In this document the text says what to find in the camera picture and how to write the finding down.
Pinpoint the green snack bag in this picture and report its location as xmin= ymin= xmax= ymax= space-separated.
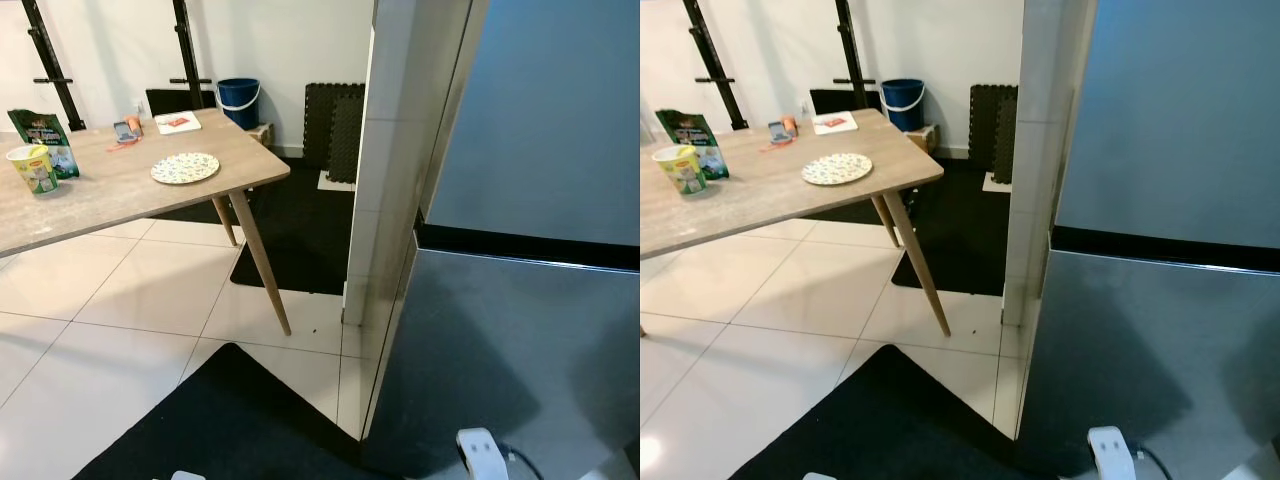
xmin=8 ymin=108 xmax=80 ymax=182
xmin=655 ymin=109 xmax=718 ymax=182

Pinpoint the light grey right wrist camera mount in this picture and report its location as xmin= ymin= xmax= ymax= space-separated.
xmin=457 ymin=428 xmax=511 ymax=480
xmin=1088 ymin=426 xmax=1138 ymax=480

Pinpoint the black flat panel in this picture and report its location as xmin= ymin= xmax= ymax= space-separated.
xmin=146 ymin=88 xmax=218 ymax=117
xmin=810 ymin=88 xmax=883 ymax=115

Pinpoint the leaf patterned round plate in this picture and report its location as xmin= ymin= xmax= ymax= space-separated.
xmin=801 ymin=152 xmax=874 ymax=187
xmin=150 ymin=152 xmax=221 ymax=186

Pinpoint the stainless steel fridge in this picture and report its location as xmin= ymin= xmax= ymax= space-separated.
xmin=1012 ymin=0 xmax=1280 ymax=480
xmin=360 ymin=0 xmax=641 ymax=480

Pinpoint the grey wood dining table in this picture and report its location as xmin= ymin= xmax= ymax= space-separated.
xmin=640 ymin=108 xmax=952 ymax=338
xmin=0 ymin=108 xmax=293 ymax=337

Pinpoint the black gym floor mat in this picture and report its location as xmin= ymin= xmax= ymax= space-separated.
xmin=800 ymin=160 xmax=1011 ymax=298
xmin=150 ymin=160 xmax=357 ymax=296

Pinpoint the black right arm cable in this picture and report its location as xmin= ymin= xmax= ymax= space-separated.
xmin=1135 ymin=445 xmax=1173 ymax=480
xmin=500 ymin=445 xmax=546 ymax=480

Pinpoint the black doormat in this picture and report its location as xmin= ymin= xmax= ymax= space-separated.
xmin=728 ymin=345 xmax=1061 ymax=480
xmin=70 ymin=343 xmax=401 ymax=480

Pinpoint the steel freezer door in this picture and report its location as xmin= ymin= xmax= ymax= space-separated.
xmin=1055 ymin=0 xmax=1280 ymax=246
xmin=425 ymin=0 xmax=641 ymax=246

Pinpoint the yellow green noodle cup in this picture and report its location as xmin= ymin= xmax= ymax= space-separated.
xmin=6 ymin=145 xmax=60 ymax=196
xmin=652 ymin=145 xmax=708 ymax=196

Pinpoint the black rack upright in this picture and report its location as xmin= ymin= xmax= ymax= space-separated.
xmin=20 ymin=0 xmax=87 ymax=132
xmin=835 ymin=0 xmax=873 ymax=111
xmin=170 ymin=0 xmax=216 ymax=111
xmin=683 ymin=0 xmax=749 ymax=131

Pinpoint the black foam mat stack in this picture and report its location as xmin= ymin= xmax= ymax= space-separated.
xmin=303 ymin=83 xmax=367 ymax=185
xmin=968 ymin=84 xmax=1019 ymax=186

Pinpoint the steel fridge compartment door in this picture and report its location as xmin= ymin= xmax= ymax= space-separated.
xmin=1015 ymin=250 xmax=1280 ymax=480
xmin=362 ymin=248 xmax=641 ymax=480

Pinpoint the blue plastic bucket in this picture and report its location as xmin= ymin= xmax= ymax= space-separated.
xmin=880 ymin=78 xmax=927 ymax=133
xmin=217 ymin=78 xmax=263 ymax=132

